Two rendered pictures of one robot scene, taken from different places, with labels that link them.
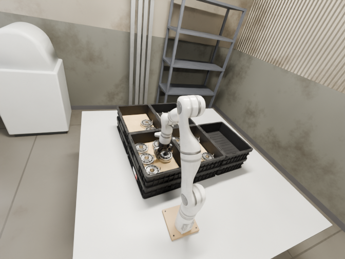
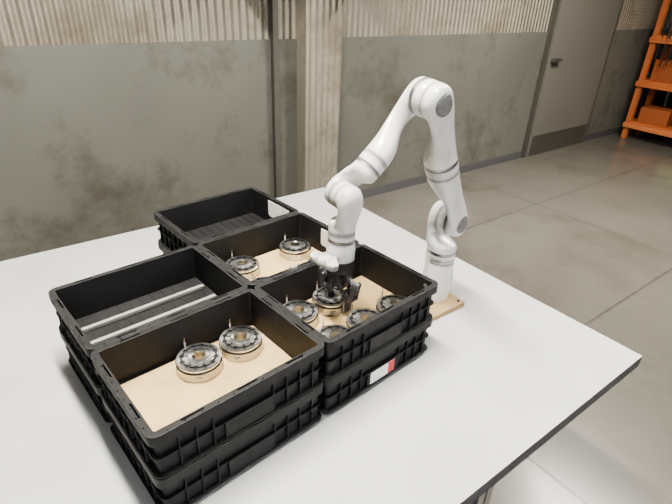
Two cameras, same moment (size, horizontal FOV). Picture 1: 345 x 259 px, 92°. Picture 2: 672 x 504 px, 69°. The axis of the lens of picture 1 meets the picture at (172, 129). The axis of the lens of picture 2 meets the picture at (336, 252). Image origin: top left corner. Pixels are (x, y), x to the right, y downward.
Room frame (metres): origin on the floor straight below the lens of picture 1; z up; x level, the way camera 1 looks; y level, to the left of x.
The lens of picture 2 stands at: (1.04, 1.13, 1.61)
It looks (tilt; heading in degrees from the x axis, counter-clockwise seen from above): 28 degrees down; 261
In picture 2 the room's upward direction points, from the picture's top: 2 degrees clockwise
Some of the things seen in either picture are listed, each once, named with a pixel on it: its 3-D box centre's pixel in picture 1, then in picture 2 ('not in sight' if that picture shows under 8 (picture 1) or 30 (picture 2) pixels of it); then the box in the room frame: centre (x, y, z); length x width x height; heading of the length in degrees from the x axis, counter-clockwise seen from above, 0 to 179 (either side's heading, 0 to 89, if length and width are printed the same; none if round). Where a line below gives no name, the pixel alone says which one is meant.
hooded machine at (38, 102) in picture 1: (31, 82); not in sight; (1.79, 1.83, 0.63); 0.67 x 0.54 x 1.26; 119
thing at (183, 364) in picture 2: (146, 123); (198, 357); (1.20, 0.23, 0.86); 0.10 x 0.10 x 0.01
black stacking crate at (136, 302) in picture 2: (170, 119); (154, 309); (1.34, 0.04, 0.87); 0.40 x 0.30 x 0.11; 34
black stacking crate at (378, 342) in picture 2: (156, 155); (346, 305); (0.84, 0.06, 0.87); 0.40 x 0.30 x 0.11; 34
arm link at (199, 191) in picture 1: (192, 200); (444, 229); (0.50, -0.17, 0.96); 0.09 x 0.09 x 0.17; 36
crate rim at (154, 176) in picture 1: (157, 150); (347, 288); (0.84, 0.06, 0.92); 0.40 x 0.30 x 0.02; 34
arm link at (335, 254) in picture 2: (164, 135); (335, 248); (0.87, 0.04, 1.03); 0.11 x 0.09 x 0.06; 38
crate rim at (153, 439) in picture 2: (139, 117); (211, 352); (1.17, 0.29, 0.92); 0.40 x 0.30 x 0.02; 34
